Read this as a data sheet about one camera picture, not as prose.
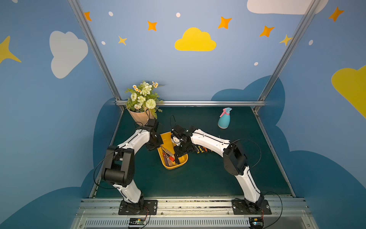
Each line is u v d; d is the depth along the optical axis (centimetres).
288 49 86
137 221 72
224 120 104
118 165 47
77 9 70
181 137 68
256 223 73
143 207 68
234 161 55
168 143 98
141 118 97
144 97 87
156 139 83
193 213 73
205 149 64
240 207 74
